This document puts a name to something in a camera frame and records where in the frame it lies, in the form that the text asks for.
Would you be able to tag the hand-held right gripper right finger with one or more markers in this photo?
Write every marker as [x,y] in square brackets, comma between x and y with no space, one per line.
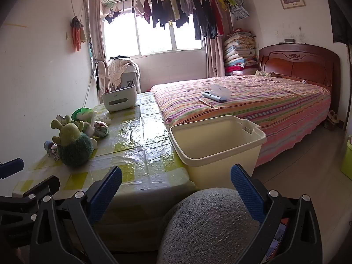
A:
[247,191]

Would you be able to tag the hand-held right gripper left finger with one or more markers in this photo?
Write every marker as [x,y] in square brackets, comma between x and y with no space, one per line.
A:
[106,195]

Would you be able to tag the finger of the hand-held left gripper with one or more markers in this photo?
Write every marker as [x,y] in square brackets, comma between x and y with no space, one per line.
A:
[41,187]
[12,167]

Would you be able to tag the cream plastic bin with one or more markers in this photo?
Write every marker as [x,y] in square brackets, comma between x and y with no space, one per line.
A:
[220,170]

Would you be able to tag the white knotted plastic bag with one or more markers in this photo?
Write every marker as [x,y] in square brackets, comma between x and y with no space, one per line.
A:
[101,129]

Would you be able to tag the small blue figurine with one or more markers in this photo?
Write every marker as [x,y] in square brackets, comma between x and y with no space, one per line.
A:
[49,145]

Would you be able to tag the green plush toy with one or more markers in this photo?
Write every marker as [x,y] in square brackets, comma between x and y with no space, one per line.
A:
[74,148]

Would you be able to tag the grey plush cushion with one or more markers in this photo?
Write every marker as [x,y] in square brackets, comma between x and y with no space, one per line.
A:
[209,225]

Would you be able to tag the yellow checked tablecloth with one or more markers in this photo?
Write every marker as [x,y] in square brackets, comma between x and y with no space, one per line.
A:
[143,148]

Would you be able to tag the white plush toy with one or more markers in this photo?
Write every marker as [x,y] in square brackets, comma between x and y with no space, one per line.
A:
[89,129]

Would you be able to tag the bed with striped sheet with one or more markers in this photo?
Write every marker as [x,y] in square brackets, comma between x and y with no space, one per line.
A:
[247,110]

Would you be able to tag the green plastic packet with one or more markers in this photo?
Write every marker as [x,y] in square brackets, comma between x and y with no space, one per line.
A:
[82,113]

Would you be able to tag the white desk organizer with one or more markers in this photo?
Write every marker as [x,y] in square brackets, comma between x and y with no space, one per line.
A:
[118,100]

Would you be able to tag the wooden pencil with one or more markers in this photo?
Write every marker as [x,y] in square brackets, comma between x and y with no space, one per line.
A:
[206,103]

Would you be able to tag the green plastic container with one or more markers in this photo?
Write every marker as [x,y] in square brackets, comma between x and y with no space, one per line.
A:
[347,159]

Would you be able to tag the pair of slippers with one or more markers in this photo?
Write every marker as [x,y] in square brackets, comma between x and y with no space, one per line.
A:
[331,118]

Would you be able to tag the green patterned pillow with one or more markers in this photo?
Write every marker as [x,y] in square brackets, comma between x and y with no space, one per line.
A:
[265,73]

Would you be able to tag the white draped clothes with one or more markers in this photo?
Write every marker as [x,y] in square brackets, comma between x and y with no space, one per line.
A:
[102,73]

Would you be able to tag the white appliance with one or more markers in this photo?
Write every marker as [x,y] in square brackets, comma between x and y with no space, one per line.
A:
[132,74]

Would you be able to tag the dotted white cloth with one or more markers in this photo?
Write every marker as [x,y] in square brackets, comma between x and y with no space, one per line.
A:
[118,68]

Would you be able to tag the wooden bed headboard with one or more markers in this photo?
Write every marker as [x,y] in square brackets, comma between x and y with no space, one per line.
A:
[302,66]

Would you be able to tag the pink curtain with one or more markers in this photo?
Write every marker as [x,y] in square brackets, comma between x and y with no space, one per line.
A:
[216,57]
[96,27]

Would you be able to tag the stack of folded quilts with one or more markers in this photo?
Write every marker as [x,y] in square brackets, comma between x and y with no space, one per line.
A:
[239,52]

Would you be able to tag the orange hanging cloth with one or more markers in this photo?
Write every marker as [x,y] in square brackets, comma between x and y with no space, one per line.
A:
[77,34]

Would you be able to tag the small grey box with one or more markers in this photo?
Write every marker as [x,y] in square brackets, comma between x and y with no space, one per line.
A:
[287,41]

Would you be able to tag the window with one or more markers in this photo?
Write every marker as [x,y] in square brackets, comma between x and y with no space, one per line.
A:
[154,38]

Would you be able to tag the dark hanging cloth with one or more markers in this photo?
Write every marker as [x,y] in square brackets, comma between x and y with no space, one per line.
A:
[339,19]

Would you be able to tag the row of hanging clothes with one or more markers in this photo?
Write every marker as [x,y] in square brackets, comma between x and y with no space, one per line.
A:
[170,8]

